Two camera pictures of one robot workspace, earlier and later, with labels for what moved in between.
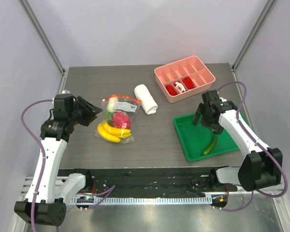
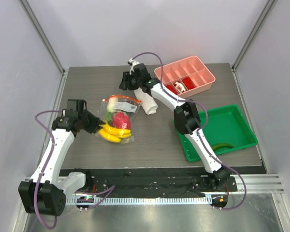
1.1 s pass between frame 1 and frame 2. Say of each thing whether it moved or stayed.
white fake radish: stayed
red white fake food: stayed
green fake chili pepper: moved
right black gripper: moved
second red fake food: stayed
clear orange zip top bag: stayed
